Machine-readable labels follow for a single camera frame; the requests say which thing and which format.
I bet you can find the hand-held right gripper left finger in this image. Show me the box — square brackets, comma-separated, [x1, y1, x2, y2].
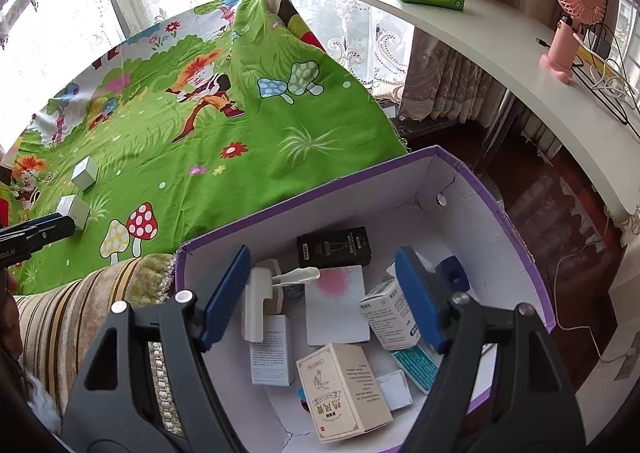
[60, 244, 252, 453]

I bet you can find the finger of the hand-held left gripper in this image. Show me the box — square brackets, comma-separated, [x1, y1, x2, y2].
[0, 213, 76, 254]

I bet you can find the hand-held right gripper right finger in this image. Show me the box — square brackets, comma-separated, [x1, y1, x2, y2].
[395, 247, 588, 453]

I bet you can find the white box with blue side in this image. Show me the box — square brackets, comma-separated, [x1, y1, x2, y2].
[360, 278, 422, 351]

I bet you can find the white plastic folding device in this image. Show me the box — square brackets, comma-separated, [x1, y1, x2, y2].
[242, 267, 321, 341]

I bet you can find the dark blue box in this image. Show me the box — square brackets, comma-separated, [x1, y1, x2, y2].
[440, 255, 468, 291]

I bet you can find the teal box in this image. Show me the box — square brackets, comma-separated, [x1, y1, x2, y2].
[392, 348, 441, 394]

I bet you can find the purple cardboard box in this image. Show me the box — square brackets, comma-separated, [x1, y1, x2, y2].
[174, 146, 557, 453]

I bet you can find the beige box with brown band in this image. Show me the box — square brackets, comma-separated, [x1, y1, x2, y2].
[296, 343, 393, 444]

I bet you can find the person's left hand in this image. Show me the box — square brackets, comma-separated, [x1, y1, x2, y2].
[0, 270, 23, 374]

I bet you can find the silver white box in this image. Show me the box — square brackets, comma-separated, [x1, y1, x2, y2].
[56, 196, 91, 230]

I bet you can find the white cube box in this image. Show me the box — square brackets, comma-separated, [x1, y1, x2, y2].
[71, 156, 98, 190]

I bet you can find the beige striped plush cushion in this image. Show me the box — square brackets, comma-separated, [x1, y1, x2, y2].
[14, 253, 186, 439]

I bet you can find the white box with small print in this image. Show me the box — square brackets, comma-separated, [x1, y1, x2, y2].
[250, 314, 295, 386]

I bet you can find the white box with pink stain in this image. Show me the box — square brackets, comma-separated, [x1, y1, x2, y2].
[305, 265, 371, 346]

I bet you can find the small plain white box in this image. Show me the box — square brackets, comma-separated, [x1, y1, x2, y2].
[377, 370, 413, 411]

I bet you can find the black box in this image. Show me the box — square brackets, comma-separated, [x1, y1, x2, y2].
[296, 226, 372, 268]

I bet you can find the green cartoon printed blanket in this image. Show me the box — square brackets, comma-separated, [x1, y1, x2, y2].
[0, 0, 408, 294]

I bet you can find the radiator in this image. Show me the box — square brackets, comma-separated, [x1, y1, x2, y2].
[512, 103, 568, 159]

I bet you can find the brown patterned curtain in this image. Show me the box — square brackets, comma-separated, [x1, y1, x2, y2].
[400, 0, 571, 124]

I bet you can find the white curved desk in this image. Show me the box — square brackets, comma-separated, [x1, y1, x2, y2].
[344, 0, 640, 219]

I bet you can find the pink handheld fan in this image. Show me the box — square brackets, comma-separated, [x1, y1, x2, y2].
[539, 0, 606, 84]

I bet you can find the white cable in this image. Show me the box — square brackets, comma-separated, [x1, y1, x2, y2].
[582, 58, 640, 101]
[552, 233, 628, 364]

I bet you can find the black wire rack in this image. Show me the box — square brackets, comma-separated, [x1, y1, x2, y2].
[570, 23, 640, 126]

